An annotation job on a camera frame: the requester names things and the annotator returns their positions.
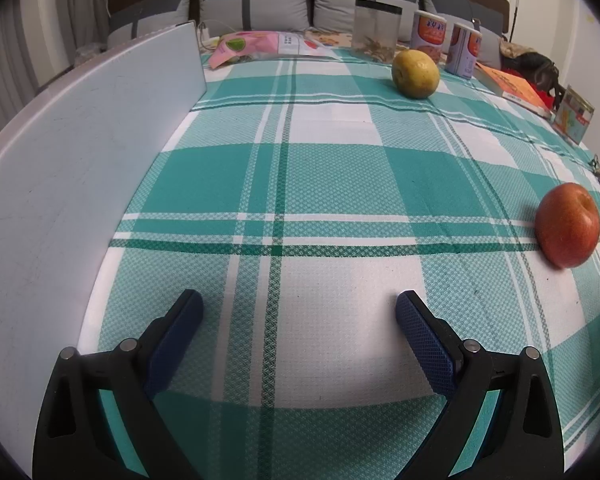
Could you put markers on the orange book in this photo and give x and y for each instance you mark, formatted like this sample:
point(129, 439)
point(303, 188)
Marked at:
point(512, 89)

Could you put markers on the thin pole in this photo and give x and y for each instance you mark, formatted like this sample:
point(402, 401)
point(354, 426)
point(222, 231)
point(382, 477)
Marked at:
point(517, 0)

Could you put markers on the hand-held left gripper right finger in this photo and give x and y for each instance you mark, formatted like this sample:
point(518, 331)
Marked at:
point(425, 340)

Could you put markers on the red apple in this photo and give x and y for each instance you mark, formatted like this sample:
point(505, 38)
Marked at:
point(567, 225)

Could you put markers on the pink snack bag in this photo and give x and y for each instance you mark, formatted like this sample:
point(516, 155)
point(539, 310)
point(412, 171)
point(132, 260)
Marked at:
point(260, 46)

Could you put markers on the green checked tablecloth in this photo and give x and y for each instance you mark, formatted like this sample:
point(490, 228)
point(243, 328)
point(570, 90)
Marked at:
point(330, 185)

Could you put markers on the grey curtain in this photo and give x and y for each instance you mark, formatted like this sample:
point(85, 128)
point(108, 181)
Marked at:
point(30, 35)

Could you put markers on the red cloth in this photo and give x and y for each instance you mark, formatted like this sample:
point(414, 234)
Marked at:
point(545, 96)

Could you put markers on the clear container with black lid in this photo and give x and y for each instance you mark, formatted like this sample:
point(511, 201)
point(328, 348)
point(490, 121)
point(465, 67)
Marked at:
point(376, 27)

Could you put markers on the small colourful box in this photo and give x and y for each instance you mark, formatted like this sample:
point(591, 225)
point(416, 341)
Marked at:
point(572, 116)

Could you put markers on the clear plastic bag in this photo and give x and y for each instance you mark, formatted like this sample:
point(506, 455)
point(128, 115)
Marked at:
point(91, 54)

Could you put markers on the dark bag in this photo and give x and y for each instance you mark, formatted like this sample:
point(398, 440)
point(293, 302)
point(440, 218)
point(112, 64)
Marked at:
point(537, 67)

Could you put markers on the printed magazine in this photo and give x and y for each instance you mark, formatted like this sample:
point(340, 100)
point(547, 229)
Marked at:
point(330, 38)

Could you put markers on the white board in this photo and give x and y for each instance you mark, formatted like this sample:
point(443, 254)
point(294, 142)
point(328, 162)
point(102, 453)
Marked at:
point(80, 170)

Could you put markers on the yellow pear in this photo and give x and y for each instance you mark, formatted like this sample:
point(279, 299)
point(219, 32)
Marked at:
point(415, 74)

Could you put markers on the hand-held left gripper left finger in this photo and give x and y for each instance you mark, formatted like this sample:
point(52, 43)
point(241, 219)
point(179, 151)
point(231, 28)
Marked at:
point(172, 355)

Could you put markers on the printed tin can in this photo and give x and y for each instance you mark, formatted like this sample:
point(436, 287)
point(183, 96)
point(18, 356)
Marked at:
point(462, 52)
point(427, 32)

